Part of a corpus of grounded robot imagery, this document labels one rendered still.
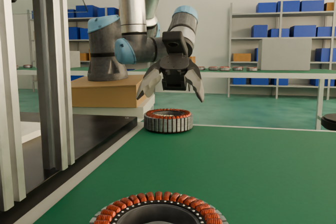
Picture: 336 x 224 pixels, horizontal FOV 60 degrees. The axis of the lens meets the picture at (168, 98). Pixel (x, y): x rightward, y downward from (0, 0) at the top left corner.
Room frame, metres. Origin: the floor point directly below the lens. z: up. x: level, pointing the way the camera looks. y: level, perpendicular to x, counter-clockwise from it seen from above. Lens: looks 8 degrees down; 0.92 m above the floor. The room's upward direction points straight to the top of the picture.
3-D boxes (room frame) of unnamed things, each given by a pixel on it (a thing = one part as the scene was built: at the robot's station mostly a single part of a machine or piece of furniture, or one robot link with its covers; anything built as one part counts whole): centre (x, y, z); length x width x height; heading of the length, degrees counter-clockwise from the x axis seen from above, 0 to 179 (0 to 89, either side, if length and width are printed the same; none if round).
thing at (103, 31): (1.10, 0.23, 0.99); 0.13 x 0.12 x 0.14; 119
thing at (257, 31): (6.44, -1.97, 1.41); 0.42 x 0.28 x 0.26; 171
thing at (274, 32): (6.36, -2.35, 1.37); 0.42 x 0.36 x 0.18; 171
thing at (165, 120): (0.65, 0.00, 0.77); 0.11 x 0.11 x 0.04
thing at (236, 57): (6.51, -1.63, 0.87); 0.40 x 0.36 x 0.17; 169
